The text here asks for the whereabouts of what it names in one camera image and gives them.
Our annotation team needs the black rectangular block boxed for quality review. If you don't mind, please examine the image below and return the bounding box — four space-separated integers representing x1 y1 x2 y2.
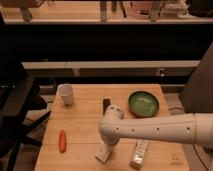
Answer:
103 99 111 115

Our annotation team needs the black office chair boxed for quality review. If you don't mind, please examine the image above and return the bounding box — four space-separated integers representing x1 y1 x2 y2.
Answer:
0 62 50 171

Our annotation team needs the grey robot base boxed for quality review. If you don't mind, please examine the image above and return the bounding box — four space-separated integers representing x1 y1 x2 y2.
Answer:
180 42 213 113

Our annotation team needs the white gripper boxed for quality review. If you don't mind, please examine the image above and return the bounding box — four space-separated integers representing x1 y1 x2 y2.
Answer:
100 143 114 154

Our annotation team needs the orange carrot toy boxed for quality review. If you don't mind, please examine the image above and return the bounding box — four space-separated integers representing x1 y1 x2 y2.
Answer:
59 130 66 153

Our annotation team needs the white sponge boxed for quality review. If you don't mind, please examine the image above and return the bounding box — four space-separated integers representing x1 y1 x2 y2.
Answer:
95 151 110 163

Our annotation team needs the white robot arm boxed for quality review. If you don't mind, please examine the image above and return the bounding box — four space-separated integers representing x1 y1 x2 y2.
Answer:
95 105 213 163

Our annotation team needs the white tube bottle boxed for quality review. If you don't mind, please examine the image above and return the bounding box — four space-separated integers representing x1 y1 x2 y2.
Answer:
130 140 149 168

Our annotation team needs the green bowl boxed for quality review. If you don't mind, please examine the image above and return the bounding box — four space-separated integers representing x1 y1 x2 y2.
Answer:
128 91 159 118

